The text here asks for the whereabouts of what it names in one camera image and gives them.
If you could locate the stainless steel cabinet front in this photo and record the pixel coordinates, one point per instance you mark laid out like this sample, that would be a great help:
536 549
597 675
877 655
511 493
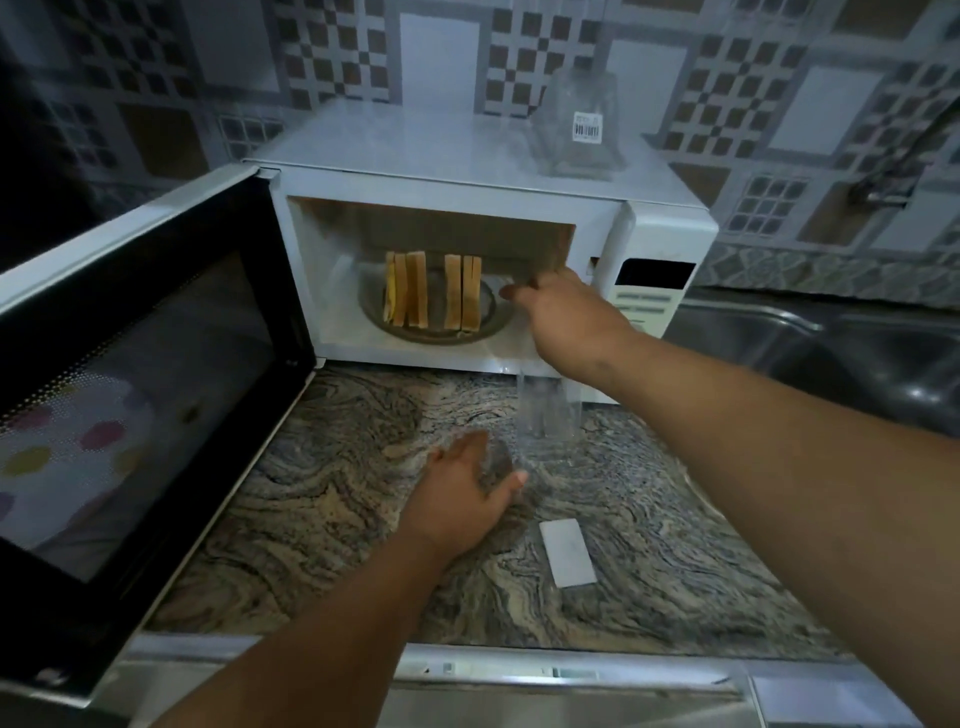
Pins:
570 686

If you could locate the metal sink faucet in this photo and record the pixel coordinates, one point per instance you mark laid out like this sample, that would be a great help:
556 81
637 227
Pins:
892 169

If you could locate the person's left hand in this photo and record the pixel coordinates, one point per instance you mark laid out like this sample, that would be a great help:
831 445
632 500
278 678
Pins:
457 502

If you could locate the white microwave oven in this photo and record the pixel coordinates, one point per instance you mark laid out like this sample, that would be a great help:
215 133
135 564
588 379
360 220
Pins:
480 172

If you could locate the tall clear drinking glass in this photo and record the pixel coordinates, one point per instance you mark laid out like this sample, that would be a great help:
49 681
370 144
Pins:
546 416

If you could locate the white rectangular card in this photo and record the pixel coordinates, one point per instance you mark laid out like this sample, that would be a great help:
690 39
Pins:
568 553

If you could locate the person's right fingers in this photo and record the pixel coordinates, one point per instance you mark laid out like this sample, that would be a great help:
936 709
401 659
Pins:
523 291

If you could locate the person's left forearm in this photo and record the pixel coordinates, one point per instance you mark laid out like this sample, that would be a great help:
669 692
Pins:
315 645

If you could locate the toasted bread slice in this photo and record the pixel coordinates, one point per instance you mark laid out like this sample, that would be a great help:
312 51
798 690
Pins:
452 292
401 289
471 294
417 289

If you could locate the stainless steel sink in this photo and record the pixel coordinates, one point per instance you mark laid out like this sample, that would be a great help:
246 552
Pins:
817 345

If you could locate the clear glass jar with label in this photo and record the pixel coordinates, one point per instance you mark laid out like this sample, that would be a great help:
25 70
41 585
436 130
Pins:
574 127

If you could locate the small clear glass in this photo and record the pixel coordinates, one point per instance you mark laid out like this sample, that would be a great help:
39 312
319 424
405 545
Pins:
501 459

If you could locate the person's right forearm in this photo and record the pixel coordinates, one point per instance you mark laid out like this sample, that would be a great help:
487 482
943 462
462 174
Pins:
787 480

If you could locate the person's right hand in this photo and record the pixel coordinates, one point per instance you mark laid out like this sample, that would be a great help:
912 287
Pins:
574 319

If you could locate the black glass microwave door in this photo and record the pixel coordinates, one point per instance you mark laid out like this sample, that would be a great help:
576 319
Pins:
142 390

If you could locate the person's left thumb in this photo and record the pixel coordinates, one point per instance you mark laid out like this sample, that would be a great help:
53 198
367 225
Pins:
508 487

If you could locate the glass microwave turntable plate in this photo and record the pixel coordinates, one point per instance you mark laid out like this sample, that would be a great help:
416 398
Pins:
435 334

